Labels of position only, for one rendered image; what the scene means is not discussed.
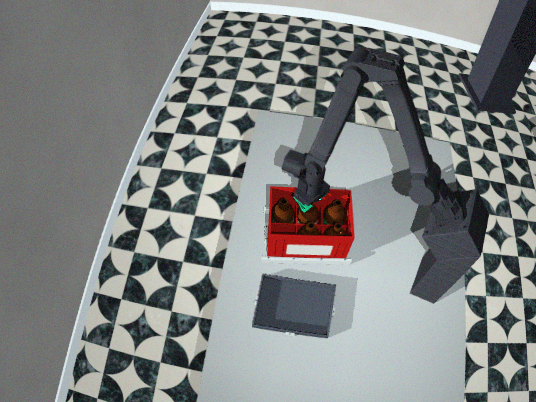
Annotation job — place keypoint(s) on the red crate with dividers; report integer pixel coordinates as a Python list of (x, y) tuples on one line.
[(283, 238)]

